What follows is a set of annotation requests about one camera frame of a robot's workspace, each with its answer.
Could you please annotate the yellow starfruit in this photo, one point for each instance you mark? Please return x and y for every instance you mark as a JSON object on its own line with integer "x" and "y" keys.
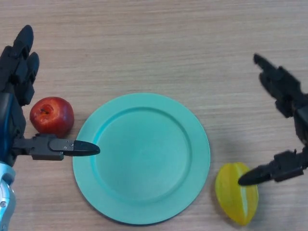
{"x": 229, "y": 202}

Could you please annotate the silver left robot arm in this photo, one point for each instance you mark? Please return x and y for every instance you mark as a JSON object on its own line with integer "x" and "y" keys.
{"x": 6, "y": 204}

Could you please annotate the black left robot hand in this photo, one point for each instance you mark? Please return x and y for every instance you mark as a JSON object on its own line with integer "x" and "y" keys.
{"x": 13, "y": 103}

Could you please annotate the green round plate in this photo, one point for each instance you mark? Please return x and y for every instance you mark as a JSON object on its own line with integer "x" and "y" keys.
{"x": 149, "y": 163}

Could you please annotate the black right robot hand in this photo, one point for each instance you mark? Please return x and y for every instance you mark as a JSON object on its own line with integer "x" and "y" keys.
{"x": 286, "y": 89}

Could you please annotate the red apple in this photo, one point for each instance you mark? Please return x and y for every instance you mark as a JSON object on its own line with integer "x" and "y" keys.
{"x": 51, "y": 115}

